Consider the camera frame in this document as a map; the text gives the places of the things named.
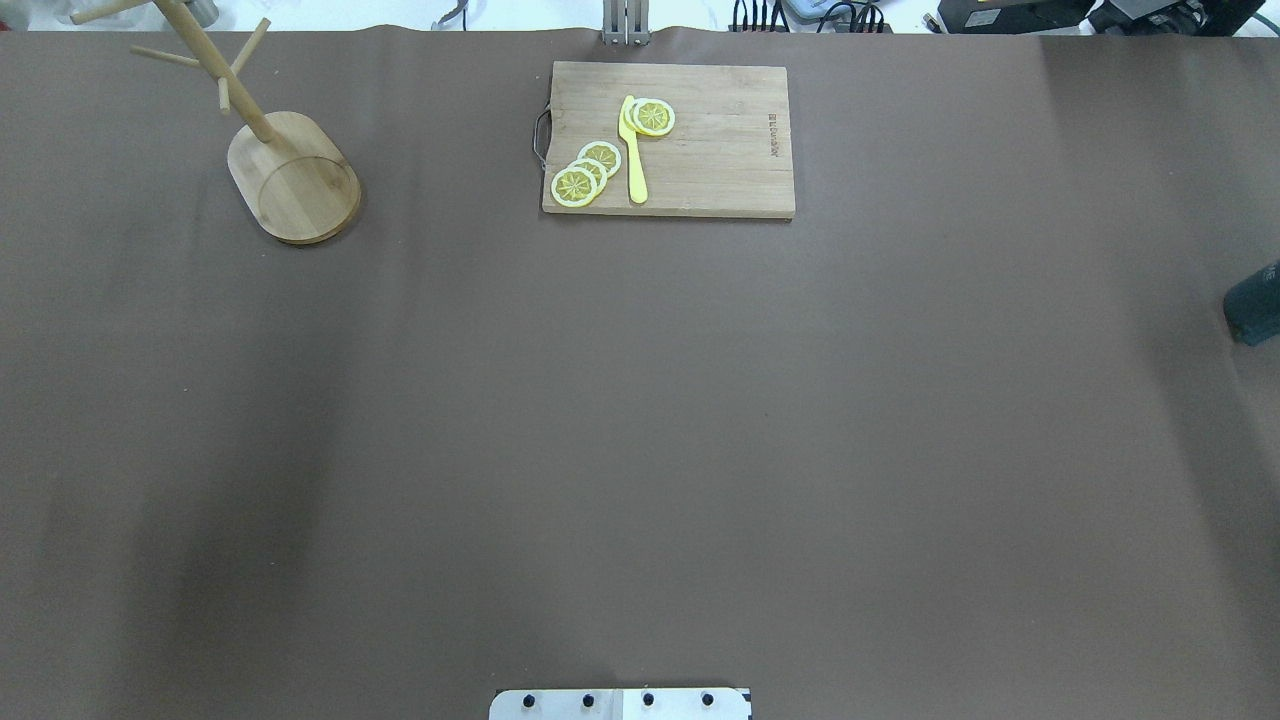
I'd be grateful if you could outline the lemon slice middle of row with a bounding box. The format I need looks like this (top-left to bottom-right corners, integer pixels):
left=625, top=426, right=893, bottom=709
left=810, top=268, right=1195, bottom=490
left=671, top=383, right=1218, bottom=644
left=568, top=158, right=609, bottom=193

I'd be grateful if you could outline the yellow plastic knife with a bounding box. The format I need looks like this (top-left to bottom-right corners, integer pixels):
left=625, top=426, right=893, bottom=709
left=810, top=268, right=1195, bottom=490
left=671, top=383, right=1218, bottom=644
left=617, top=95, right=649, bottom=205

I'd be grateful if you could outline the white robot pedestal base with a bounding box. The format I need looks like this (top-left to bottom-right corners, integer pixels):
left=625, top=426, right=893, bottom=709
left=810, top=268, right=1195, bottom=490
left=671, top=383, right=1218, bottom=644
left=488, top=687, right=754, bottom=719

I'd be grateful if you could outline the lemon slice under pair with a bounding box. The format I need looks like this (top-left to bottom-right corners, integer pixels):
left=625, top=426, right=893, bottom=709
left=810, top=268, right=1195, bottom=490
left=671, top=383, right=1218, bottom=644
left=620, top=96, right=640, bottom=135

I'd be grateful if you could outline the wooden cutting board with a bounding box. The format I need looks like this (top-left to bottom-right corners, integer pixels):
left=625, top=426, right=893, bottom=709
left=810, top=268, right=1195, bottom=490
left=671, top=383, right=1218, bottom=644
left=543, top=61, right=796, bottom=220

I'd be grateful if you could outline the dark blue ribbed mug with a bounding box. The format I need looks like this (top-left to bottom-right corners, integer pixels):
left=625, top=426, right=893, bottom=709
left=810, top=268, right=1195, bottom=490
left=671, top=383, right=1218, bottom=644
left=1222, top=261, right=1279, bottom=347

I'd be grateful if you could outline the aluminium frame post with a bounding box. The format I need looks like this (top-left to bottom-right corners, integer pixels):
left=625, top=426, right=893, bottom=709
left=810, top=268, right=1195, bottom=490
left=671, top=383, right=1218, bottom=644
left=602, top=0, right=652, bottom=47

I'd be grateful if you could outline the wooden cup storage rack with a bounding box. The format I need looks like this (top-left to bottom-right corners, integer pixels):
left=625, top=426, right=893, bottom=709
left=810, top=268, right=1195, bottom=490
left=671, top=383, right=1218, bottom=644
left=131, top=1, right=364, bottom=245

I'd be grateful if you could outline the lemon slice top of pair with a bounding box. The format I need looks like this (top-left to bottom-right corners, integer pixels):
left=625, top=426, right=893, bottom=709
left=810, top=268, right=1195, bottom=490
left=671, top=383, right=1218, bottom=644
left=628, top=97, right=676, bottom=137

